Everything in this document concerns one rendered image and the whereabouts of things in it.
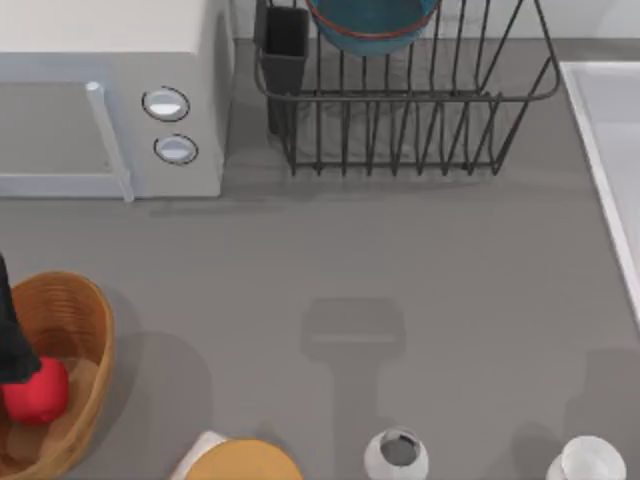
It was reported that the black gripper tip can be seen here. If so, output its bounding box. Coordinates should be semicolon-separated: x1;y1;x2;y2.
0;253;43;385

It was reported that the pale microwave oven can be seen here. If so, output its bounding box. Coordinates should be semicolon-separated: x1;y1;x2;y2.
0;0;236;202

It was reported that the woven wooden basket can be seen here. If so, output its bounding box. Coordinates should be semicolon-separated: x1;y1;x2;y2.
0;270;117;480

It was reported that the blue bowl with red rim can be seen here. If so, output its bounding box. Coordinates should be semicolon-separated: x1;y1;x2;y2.
304;0;442;57

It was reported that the large microwave knob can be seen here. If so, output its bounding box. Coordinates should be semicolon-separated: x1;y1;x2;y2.
141;85;191;123

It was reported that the orange round lid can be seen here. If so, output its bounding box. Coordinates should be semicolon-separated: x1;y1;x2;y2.
183;438;305;480

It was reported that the white vase with dark opening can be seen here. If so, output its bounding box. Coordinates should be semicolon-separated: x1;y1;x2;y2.
363;425;430;480

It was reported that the black utensil holder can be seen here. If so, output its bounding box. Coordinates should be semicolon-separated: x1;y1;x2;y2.
254;0;311;135

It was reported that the microwave door handle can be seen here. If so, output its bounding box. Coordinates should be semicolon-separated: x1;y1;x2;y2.
84;81;136;204

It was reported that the small microwave knob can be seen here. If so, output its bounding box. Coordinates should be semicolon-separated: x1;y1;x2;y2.
153;133;200;166

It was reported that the white cup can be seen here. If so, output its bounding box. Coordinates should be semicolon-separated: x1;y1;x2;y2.
544;435;627;480

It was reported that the red apple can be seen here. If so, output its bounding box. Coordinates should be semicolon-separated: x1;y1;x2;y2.
2;356;70;426

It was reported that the dark wire dish rack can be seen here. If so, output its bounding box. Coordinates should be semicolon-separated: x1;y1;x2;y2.
252;0;561;178

